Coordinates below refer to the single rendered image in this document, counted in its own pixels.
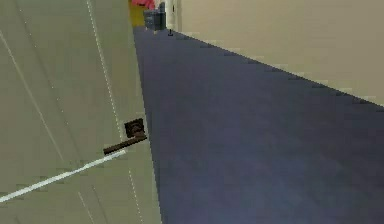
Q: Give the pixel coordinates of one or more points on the small black door stop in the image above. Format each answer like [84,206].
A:
[170,32]

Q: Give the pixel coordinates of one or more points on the pink red cushion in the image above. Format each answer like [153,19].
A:
[143,3]

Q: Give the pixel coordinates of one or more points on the pale beige room door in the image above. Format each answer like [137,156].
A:
[66,100]

